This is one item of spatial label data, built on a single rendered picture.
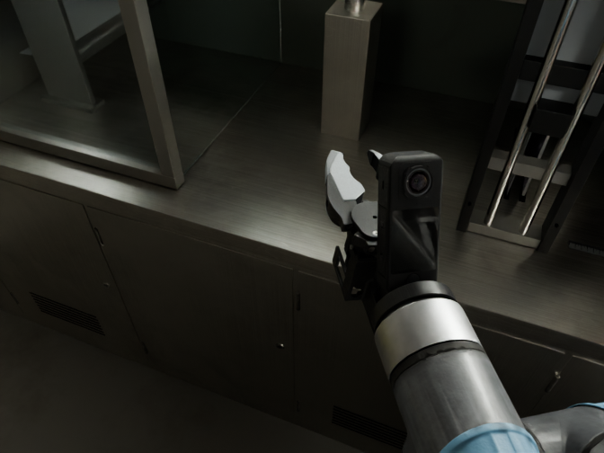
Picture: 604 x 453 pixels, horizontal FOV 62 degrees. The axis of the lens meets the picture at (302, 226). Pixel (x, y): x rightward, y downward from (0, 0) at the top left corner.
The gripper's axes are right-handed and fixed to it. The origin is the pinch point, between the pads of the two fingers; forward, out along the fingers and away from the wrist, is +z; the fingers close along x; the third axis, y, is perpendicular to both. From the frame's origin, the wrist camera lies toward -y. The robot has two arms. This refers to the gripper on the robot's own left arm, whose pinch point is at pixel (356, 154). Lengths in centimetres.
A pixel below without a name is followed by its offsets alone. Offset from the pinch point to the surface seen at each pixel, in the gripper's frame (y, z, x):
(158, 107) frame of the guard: 17.5, 37.4, -21.2
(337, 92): 20, 49, 15
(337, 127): 29, 49, 16
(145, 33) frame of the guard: 4.9, 37.9, -22.4
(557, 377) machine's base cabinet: 43, -8, 45
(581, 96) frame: -0.9, 11.5, 36.0
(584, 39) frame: -7.4, 14.6, 34.6
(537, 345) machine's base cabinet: 37, -4, 39
